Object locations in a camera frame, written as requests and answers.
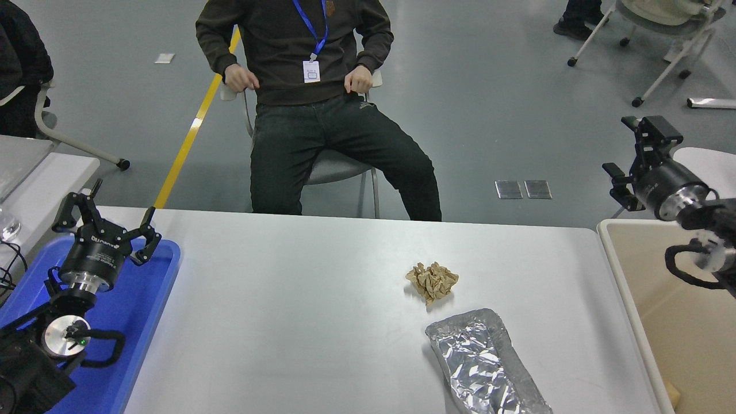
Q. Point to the crumpled tan paper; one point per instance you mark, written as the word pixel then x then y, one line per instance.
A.
pixel 431 282

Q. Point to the person's left hand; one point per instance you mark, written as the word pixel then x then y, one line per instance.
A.
pixel 359 80

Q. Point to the grey office chair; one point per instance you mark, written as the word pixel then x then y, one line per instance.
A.
pixel 336 167

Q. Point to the white-framed wheeled chair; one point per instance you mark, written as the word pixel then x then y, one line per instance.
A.
pixel 637 102
pixel 123 164

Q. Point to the blue plastic tray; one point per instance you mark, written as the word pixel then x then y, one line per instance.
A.
pixel 138 322

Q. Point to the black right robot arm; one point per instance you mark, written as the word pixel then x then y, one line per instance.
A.
pixel 713 224

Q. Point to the grey flat panel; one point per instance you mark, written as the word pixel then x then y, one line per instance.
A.
pixel 17 161

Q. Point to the large pale bin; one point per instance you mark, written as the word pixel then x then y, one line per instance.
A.
pixel 678 345

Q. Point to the white side table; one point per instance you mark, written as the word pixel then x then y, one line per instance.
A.
pixel 52 184

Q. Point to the silver floor outlet plate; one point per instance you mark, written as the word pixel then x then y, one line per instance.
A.
pixel 538 189
pixel 509 190

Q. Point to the small tan paper piece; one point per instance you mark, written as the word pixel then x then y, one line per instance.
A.
pixel 673 392

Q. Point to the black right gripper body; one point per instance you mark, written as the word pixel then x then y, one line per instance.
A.
pixel 667 181

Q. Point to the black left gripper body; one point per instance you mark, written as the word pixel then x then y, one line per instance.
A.
pixel 95 253

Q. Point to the person's right hand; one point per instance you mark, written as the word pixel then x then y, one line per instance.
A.
pixel 240 77

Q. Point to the silver metal bar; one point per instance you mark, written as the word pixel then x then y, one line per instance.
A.
pixel 712 103

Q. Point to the person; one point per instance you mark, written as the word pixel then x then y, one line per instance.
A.
pixel 322 138
pixel 23 52
pixel 572 30

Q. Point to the clear glass object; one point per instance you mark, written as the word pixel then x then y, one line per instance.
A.
pixel 8 230

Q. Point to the silver foil tray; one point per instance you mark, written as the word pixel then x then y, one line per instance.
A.
pixel 483 362

